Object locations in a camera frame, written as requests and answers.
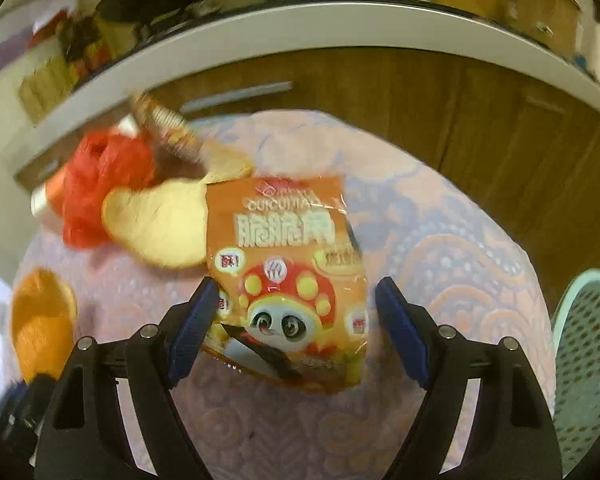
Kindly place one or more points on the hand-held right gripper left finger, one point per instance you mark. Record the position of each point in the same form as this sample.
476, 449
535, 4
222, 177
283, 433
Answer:
192, 330

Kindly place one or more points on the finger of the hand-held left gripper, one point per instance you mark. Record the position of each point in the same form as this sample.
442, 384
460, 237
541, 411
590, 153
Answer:
22, 410

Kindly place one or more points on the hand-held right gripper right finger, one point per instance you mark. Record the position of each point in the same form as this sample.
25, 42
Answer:
402, 332

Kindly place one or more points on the orange snack bag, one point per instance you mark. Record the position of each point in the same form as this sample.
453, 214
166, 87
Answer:
290, 285

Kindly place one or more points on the light blue plastic basket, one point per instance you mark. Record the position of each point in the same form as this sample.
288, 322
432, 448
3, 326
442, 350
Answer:
590, 370

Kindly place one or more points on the patterned pink tablecloth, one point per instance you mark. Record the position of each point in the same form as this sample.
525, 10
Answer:
455, 285

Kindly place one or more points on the red mesh scrubber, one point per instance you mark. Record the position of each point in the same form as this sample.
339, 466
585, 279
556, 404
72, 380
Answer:
95, 190

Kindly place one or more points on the brown striped snack wrapper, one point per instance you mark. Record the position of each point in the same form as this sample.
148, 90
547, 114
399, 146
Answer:
167, 127

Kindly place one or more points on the beige rice cooker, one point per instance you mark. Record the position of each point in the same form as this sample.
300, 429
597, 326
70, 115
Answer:
545, 12

